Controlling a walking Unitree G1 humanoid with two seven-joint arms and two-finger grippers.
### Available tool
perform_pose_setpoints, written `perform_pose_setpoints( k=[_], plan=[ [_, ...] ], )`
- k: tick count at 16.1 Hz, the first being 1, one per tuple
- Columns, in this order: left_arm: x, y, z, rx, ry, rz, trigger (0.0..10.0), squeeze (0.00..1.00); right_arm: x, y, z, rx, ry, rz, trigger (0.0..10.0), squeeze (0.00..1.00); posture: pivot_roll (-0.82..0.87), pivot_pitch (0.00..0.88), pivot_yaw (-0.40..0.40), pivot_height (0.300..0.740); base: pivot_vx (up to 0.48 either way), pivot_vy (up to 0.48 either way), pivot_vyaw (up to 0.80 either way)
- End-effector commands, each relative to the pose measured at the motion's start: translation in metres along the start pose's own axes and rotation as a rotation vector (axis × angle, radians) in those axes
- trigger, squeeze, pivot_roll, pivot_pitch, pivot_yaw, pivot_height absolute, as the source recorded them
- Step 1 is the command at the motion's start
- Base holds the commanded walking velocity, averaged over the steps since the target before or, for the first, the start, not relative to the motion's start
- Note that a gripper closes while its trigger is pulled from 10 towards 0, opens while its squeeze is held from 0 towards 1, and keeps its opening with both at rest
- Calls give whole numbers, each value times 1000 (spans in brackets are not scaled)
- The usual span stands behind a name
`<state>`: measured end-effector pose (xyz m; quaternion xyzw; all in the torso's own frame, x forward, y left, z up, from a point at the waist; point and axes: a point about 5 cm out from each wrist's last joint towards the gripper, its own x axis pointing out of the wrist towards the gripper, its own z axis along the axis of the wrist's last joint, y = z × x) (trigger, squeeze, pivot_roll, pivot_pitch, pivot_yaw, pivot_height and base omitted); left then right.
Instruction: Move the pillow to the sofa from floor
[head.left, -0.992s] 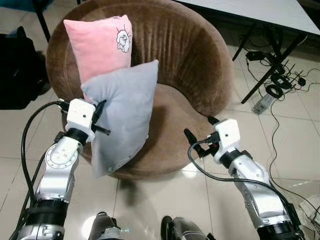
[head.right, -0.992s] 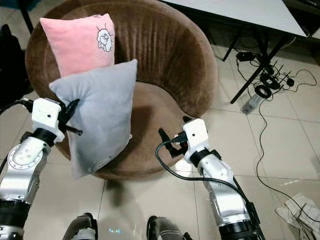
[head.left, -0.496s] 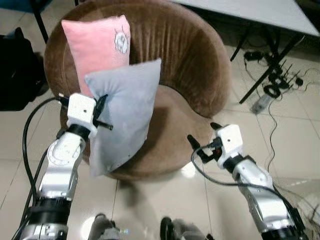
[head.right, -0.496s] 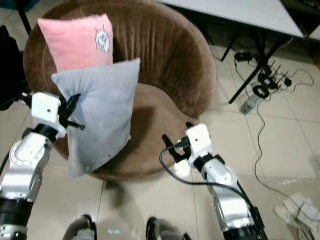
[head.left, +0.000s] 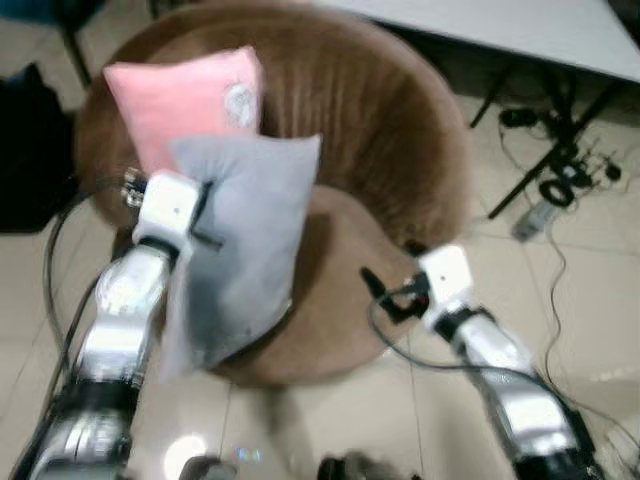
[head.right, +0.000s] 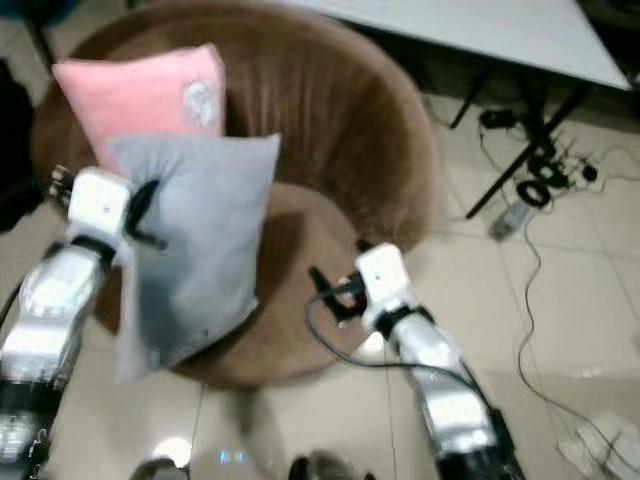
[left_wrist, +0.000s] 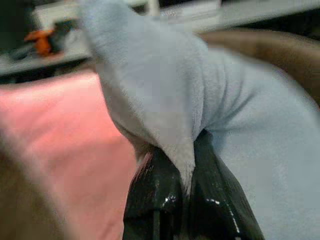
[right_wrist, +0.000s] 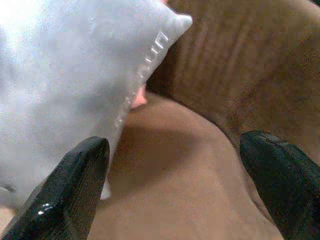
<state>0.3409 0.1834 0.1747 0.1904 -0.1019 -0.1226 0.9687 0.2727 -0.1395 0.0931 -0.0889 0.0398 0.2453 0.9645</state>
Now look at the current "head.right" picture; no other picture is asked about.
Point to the black slanted table leg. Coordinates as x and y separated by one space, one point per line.
530 155

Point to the robot left leg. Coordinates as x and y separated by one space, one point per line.
163 468

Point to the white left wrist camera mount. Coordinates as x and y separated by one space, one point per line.
98 205

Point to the black bag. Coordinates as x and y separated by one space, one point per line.
14 150

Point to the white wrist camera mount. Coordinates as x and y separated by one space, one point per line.
382 272
98 205

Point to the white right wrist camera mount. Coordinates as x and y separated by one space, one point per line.
382 272

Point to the grey power strip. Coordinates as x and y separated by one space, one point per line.
512 221

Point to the pink pillow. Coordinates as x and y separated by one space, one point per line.
130 100

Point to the robot right leg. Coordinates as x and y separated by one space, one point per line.
328 468

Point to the white power strip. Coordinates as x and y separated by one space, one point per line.
605 445

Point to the grey pillow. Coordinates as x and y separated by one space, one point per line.
210 240

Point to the white table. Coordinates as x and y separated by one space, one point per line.
460 30

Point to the robot leg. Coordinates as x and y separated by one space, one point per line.
328 468
163 468

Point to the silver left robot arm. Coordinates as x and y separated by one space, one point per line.
60 300

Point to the black thin table leg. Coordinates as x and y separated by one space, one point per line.
44 35

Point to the brown round sofa chair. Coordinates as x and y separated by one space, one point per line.
340 110

